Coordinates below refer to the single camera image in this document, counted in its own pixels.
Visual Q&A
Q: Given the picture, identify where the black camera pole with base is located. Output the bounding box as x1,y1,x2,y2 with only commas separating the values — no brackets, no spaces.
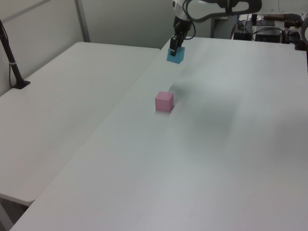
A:
0,19,31,90

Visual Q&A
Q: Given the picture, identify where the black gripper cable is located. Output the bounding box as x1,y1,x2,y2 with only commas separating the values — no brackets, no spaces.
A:
182,0,197,40

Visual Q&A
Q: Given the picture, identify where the brown and black equipment shelf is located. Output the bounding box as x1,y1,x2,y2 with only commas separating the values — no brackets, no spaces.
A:
252,13,304,29

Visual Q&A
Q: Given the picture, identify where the pink cube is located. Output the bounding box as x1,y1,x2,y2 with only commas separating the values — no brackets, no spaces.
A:
154,90,175,113

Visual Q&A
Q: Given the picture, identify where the grey metal frame post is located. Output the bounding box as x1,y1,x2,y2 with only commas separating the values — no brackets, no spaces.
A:
75,0,91,43

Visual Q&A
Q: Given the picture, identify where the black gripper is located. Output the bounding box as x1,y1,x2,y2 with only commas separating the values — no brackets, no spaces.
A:
169,16,193,57

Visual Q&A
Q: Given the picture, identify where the white side table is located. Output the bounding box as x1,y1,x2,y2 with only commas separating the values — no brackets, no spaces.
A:
0,41,161,203

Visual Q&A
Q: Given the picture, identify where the black electronics box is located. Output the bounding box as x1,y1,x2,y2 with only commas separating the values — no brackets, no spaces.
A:
254,27,282,43

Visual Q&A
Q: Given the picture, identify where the small black power box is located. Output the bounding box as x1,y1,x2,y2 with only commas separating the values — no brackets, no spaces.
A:
234,30,253,40

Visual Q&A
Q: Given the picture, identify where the blue cube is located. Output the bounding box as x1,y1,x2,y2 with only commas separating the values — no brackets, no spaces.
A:
166,46,186,65

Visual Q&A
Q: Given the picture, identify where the black clamp mount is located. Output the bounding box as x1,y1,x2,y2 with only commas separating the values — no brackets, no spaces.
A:
294,37,308,51

